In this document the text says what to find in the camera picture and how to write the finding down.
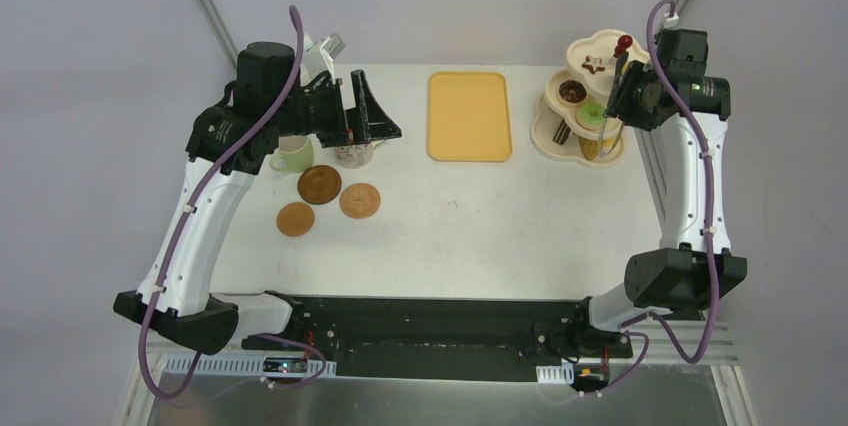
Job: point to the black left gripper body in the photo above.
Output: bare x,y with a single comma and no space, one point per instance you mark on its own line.
338,114

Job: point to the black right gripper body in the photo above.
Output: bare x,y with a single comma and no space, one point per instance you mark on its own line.
632,97

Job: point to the green frosted donut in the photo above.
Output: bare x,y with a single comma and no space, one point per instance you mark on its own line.
590,115

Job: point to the star-shaped chocolate cookie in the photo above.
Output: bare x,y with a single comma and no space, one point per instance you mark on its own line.
593,64

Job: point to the chocolate sprinkled donut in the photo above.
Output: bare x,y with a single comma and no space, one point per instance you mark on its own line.
571,92

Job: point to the light woven round coaster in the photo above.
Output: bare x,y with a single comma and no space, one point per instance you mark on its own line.
360,200

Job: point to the chocolate cake slice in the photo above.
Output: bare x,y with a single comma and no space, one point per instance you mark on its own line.
562,133

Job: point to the metal tongs with black tips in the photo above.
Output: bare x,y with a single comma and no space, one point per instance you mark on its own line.
620,67

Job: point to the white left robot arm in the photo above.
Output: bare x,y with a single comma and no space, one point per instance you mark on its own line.
272,96

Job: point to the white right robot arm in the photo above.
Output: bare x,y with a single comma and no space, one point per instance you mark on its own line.
680,116

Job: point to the floral mug with green inside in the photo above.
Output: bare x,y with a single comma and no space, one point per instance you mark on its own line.
356,156

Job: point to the light green mug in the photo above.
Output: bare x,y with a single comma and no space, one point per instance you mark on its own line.
293,154

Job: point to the cream three-tier cake stand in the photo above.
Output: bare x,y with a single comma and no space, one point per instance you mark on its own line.
570,123

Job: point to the dark brown wooden coaster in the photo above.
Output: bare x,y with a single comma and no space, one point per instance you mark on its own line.
319,184

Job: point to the yellow plastic tray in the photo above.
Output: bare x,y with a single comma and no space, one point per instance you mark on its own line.
468,117

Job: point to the orange round coaster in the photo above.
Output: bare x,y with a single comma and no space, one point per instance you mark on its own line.
295,219

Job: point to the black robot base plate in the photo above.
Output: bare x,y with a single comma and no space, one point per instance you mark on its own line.
449,339

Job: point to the right white slotted cable duct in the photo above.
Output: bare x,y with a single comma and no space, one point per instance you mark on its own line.
562,374

